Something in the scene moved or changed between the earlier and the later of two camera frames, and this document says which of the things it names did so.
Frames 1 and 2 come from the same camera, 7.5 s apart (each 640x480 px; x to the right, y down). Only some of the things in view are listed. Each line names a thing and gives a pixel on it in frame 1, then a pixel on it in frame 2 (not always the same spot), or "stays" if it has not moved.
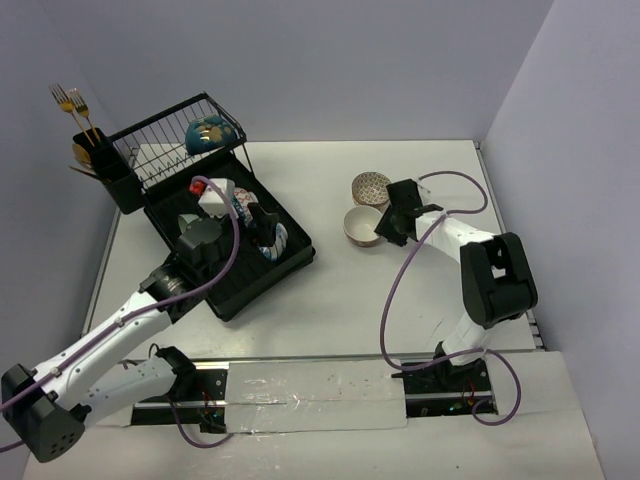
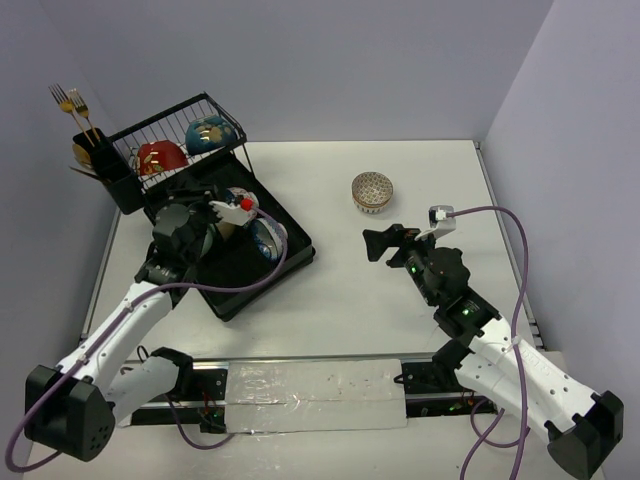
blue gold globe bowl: (207, 133) stays
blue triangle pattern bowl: (241, 198) stays
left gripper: (263, 228) to (201, 220)
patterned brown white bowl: (370, 189) stays
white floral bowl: (359, 225) to (159, 156)
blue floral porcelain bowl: (273, 251) stays
